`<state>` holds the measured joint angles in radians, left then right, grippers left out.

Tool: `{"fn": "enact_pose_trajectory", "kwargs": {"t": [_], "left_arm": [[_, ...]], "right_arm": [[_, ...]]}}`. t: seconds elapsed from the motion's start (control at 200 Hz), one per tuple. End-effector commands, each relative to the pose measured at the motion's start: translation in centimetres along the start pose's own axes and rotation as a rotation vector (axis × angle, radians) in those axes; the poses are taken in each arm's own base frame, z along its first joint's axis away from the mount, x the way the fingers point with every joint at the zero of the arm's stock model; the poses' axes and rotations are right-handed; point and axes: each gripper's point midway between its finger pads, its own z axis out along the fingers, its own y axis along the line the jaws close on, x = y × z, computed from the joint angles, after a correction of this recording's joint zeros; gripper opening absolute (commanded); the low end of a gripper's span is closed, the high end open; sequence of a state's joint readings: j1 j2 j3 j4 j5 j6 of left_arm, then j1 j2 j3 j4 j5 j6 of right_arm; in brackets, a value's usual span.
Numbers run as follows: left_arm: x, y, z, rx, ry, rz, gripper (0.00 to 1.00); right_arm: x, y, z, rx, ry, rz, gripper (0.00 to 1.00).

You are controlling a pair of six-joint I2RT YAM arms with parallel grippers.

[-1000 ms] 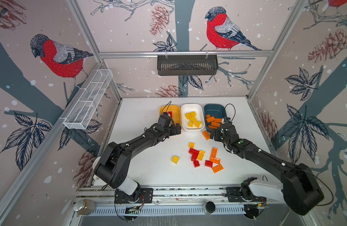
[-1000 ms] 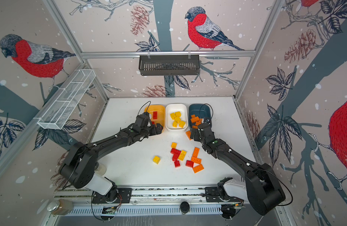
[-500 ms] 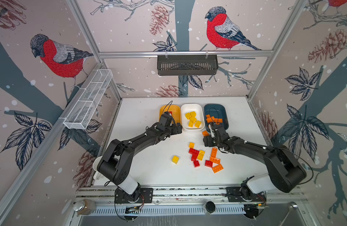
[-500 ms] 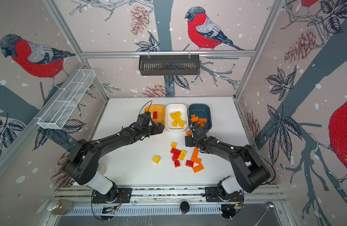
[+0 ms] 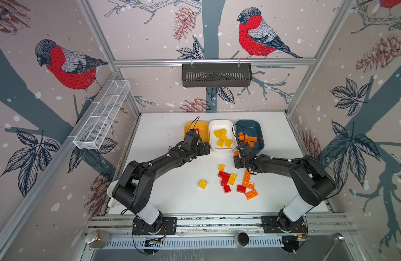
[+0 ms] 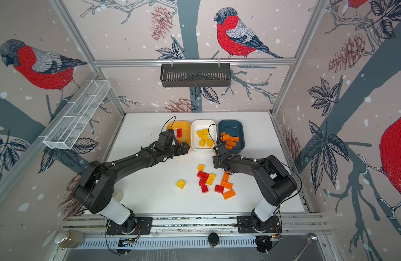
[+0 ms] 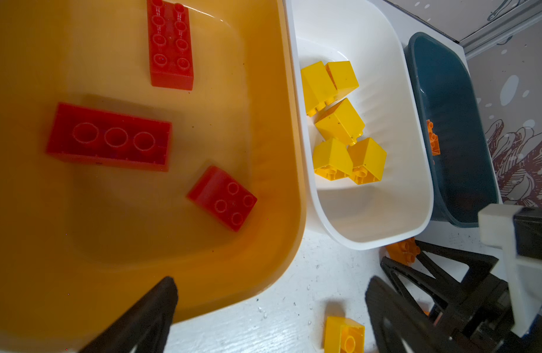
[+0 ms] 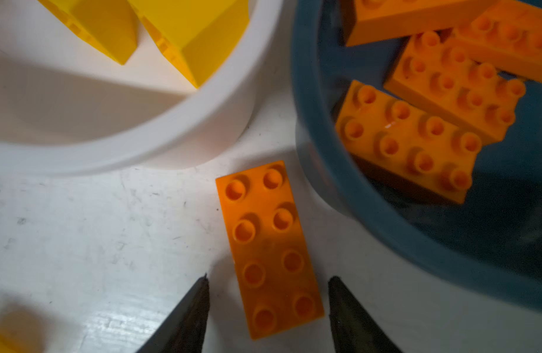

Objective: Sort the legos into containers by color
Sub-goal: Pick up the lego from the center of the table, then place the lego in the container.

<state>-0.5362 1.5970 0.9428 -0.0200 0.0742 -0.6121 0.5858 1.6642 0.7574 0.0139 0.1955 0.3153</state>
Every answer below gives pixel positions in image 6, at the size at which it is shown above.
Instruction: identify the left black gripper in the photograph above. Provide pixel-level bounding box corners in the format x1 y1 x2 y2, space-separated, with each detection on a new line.
164 141 191 159

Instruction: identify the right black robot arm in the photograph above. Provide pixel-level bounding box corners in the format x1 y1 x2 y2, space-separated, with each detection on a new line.
212 143 298 234

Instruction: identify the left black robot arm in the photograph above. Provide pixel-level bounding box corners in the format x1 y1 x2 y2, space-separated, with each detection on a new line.
73 129 190 234

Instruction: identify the red lego brick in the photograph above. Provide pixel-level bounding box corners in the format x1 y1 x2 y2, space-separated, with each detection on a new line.
215 185 224 194
176 128 183 138
201 185 209 193

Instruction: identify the yellow plastic container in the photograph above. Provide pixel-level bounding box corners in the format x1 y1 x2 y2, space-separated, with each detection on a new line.
166 121 191 145

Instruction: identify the white plastic container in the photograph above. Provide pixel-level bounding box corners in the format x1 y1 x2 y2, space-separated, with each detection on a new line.
191 120 217 152

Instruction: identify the dark teal plastic container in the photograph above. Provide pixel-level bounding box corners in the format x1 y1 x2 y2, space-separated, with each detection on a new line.
218 120 245 154

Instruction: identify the black round knob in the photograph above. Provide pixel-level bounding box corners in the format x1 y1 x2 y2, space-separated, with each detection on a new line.
208 232 220 248

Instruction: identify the small glass jar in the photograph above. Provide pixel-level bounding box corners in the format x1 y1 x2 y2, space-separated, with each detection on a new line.
54 229 85 249

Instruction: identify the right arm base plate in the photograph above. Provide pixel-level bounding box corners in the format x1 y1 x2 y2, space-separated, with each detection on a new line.
234 216 282 234

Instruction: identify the black wire hanging basket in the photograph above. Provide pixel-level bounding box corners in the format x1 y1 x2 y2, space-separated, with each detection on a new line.
159 62 232 88

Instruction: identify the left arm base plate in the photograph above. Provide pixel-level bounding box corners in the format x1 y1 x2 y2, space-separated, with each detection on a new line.
106 217 153 236

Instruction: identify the white mesh wire tray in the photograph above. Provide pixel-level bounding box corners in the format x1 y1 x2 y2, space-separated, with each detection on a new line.
43 79 111 150

